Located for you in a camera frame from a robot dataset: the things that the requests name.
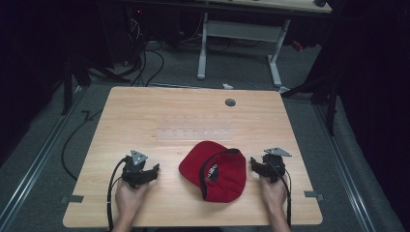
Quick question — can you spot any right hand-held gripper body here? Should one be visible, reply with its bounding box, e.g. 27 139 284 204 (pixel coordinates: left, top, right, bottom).
262 147 293 185

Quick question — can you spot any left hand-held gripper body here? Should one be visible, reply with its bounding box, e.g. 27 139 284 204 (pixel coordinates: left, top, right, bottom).
121 149 153 190

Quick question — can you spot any red baseball cap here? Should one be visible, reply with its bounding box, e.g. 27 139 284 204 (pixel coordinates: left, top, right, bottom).
178 140 248 204

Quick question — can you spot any person's right hand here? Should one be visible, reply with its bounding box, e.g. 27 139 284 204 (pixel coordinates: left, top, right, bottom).
258 173 288 215

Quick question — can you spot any person's left hand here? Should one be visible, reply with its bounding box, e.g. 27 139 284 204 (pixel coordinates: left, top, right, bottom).
114 178 151 223

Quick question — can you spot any grey tape piece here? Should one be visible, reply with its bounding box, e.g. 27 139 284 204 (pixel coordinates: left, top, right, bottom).
303 189 325 202
60 194 85 205

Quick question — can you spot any clear tape strip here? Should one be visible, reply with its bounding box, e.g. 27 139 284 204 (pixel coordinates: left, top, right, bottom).
156 127 235 141

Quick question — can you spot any black metal stand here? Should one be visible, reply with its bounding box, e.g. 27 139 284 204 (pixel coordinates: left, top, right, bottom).
60 56 93 117
279 61 343 137

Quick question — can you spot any desk with white legs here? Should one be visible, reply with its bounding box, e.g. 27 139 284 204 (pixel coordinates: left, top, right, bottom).
192 0 334 89

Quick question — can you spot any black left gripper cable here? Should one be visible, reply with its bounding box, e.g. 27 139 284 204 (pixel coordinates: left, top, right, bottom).
106 156 130 232

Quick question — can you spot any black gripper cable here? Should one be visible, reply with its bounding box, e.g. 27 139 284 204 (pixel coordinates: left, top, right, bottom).
106 156 130 232
268 160 293 229

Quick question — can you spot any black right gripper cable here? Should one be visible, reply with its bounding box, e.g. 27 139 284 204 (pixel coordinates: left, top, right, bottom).
268 160 293 229

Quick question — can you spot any metal floor rail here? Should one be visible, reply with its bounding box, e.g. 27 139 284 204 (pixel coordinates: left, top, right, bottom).
312 103 377 232
0 86 85 226

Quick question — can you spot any black floor cable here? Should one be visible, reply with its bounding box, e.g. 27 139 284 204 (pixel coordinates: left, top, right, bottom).
61 109 104 182

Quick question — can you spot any bundle of black cables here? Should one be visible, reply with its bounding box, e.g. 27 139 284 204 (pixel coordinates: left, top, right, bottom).
127 13 166 88

